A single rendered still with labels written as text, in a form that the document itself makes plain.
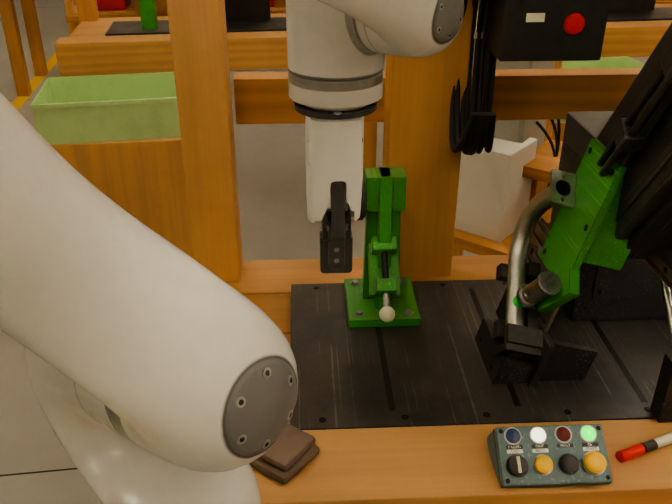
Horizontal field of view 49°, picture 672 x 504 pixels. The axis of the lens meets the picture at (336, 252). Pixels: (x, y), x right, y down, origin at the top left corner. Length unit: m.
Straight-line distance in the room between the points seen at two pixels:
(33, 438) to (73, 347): 2.17
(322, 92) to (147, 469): 0.34
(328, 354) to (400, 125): 0.44
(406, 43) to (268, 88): 0.89
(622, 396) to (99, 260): 0.97
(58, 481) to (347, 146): 1.94
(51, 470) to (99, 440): 1.87
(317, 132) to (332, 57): 0.06
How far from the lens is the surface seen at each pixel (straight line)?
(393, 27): 0.55
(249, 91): 1.45
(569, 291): 1.13
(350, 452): 1.09
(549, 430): 1.08
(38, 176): 0.42
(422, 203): 1.45
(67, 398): 0.58
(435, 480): 1.06
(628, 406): 1.24
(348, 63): 0.62
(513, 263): 1.25
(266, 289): 1.49
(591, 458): 1.08
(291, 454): 1.04
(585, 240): 1.12
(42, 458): 2.54
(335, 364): 1.24
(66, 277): 0.43
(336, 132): 0.63
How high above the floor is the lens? 1.65
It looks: 28 degrees down
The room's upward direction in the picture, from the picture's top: straight up
